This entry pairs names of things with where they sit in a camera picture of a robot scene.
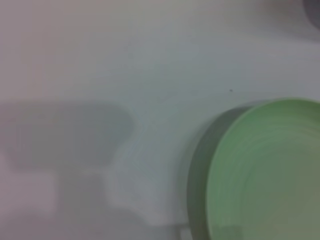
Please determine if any green round plate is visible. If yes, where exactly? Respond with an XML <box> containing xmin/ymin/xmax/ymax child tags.
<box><xmin>206</xmin><ymin>97</ymin><xmax>320</xmax><ymax>240</ymax></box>

